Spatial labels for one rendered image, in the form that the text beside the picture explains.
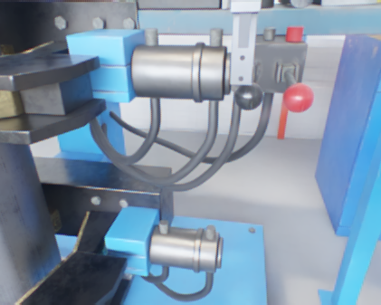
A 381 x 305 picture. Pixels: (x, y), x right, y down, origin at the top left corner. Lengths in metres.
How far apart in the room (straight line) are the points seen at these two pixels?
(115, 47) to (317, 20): 0.38
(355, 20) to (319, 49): 1.87
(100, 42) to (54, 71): 0.14
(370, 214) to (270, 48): 0.71
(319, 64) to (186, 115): 1.12
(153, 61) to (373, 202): 0.79
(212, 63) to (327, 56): 2.05
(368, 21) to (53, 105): 0.57
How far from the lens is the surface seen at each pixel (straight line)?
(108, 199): 0.91
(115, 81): 0.59
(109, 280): 0.75
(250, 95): 0.38
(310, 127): 2.71
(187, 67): 0.57
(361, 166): 1.55
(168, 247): 0.81
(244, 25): 0.35
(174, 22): 0.67
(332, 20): 0.67
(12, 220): 0.78
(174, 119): 2.72
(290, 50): 0.55
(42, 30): 0.80
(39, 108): 0.53
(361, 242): 1.17
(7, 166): 0.73
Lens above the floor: 1.09
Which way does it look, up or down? 27 degrees down
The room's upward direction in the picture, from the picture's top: 1 degrees counter-clockwise
